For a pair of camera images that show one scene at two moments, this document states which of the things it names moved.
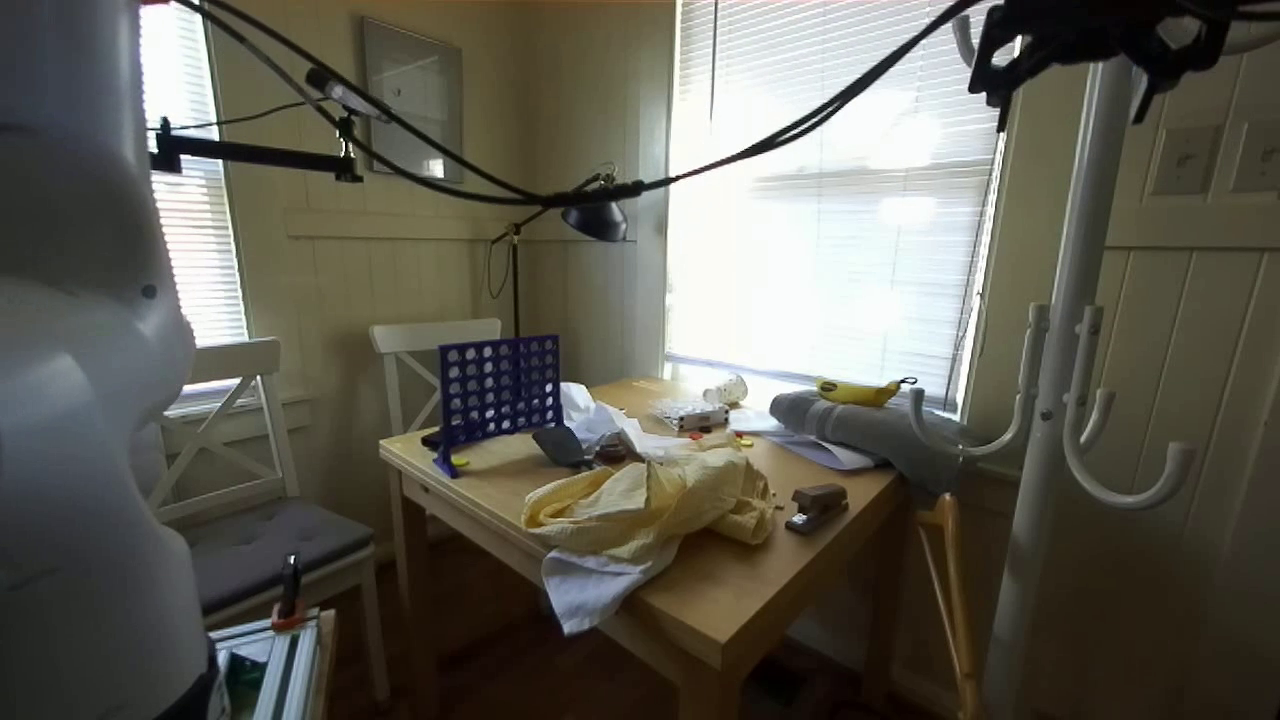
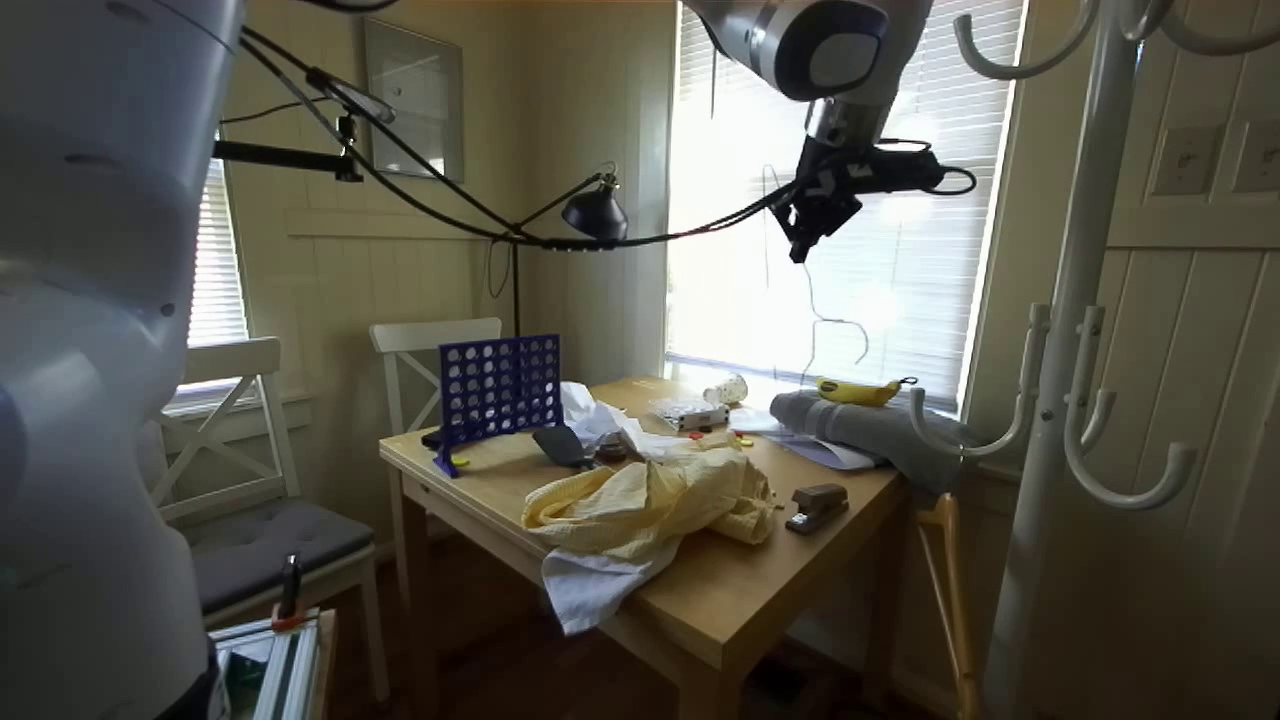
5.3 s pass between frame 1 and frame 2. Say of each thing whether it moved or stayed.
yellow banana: stayed
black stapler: stayed
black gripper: moved
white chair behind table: stayed
